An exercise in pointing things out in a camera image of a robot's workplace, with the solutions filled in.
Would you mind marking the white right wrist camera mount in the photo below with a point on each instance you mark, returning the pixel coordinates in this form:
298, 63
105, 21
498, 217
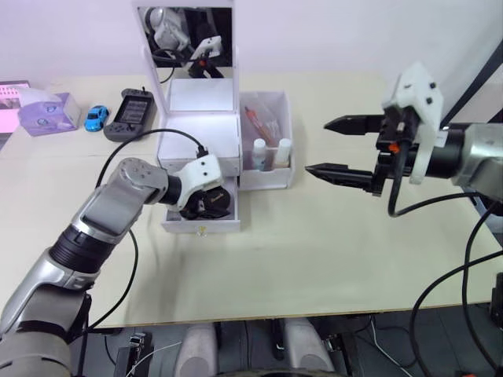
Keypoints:
416, 90

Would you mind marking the white organizer drawer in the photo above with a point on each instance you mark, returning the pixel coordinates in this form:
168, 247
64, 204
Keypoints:
204, 226

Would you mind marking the white mirrored cosmetic organizer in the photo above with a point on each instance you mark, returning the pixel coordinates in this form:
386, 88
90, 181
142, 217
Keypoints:
200, 133

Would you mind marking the small bottle beige liquid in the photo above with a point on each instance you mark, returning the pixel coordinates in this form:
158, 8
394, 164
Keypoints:
283, 151

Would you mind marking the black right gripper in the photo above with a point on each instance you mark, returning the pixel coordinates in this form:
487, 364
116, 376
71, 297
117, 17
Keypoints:
383, 167

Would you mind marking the blue toy car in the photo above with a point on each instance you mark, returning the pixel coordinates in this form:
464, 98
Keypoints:
96, 117

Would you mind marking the brush set in clear bag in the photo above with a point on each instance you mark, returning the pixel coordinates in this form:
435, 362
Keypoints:
260, 121

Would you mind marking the clear crystal drawer knob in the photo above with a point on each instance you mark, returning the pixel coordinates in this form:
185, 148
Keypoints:
203, 232

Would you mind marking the black diagonal frame bar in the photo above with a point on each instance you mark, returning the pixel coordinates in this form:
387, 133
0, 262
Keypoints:
477, 84

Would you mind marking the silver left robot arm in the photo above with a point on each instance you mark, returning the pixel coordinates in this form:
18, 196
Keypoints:
102, 208

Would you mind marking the black round compact gold print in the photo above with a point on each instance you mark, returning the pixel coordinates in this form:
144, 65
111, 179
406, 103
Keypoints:
218, 198

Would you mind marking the grey rounded shape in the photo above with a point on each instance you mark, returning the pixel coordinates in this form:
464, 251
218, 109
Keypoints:
196, 349
304, 345

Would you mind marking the purple tissue box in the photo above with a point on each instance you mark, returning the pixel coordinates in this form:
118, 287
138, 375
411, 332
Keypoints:
43, 118

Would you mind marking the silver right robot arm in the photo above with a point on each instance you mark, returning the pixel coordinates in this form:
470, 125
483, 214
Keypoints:
479, 153

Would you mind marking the small bottle bluish liquid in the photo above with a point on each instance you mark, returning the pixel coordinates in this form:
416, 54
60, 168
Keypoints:
259, 155

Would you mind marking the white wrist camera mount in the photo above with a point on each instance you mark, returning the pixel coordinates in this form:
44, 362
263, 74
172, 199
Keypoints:
416, 90
200, 173

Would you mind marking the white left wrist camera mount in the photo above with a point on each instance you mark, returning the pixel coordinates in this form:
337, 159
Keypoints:
200, 173

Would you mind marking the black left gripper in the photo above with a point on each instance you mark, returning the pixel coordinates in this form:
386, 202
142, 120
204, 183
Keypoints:
192, 206

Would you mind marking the pink picture board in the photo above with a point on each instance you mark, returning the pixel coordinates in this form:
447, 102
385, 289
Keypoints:
8, 118

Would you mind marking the black handheld game console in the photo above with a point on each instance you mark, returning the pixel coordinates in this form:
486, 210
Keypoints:
131, 114

